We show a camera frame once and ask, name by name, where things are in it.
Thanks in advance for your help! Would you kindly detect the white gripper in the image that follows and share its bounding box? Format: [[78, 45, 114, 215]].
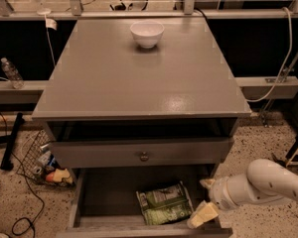
[[187, 174, 255, 229]]

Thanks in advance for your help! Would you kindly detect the green jalapeno chip bag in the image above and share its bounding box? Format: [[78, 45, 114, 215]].
[[136, 181, 193, 225]]

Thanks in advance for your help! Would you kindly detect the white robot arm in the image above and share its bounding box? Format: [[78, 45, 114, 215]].
[[187, 159, 298, 229]]

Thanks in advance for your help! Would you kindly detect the round metal drawer knob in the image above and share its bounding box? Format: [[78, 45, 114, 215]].
[[139, 152, 149, 162]]

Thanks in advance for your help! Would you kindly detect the open grey middle drawer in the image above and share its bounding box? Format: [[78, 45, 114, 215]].
[[56, 165, 232, 238]]

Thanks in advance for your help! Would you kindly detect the grey wooden drawer cabinet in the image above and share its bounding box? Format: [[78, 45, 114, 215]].
[[31, 17, 253, 238]]

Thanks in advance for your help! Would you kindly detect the grey upper drawer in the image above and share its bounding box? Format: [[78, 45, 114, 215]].
[[51, 137, 233, 168]]

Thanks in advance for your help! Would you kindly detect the yellow sponge in basket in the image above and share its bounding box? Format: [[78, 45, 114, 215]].
[[53, 169, 73, 184]]

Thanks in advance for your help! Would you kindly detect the metal can in basket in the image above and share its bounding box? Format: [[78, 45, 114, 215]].
[[32, 166, 45, 179]]

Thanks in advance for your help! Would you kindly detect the white ceramic bowl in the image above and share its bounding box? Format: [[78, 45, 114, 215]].
[[130, 20, 165, 49]]

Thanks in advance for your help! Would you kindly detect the black metal stand leg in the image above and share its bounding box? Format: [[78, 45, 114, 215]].
[[0, 113, 24, 171]]

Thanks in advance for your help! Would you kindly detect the clear plastic water bottle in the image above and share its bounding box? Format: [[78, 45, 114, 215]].
[[1, 58, 24, 89]]

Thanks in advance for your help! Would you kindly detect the black wire basket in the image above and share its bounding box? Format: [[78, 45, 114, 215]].
[[17, 130, 74, 187]]

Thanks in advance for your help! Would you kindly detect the black floor cable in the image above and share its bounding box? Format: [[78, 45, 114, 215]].
[[0, 109, 46, 238]]

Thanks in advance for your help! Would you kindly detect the white cable right side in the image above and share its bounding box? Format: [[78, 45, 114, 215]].
[[245, 6, 294, 104]]

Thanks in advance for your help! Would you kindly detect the grey metal rail frame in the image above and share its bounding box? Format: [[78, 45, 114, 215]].
[[0, 0, 298, 20]]

